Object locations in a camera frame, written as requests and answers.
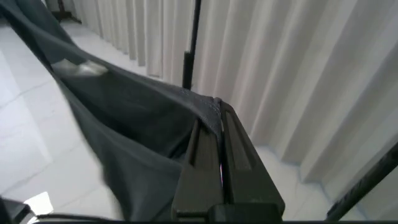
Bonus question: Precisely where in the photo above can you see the dark grey garment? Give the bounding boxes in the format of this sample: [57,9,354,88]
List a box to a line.
[0,0,223,222]

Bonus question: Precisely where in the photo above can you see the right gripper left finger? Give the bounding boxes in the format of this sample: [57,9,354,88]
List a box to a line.
[172,120,224,220]

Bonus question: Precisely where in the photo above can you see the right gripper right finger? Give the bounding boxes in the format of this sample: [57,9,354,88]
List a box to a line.
[219,100,285,221]

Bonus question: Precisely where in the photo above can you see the black clothes rack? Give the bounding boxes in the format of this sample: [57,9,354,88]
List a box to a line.
[182,0,398,222]

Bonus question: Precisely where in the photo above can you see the white curtain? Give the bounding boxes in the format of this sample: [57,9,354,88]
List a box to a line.
[46,0,398,200]

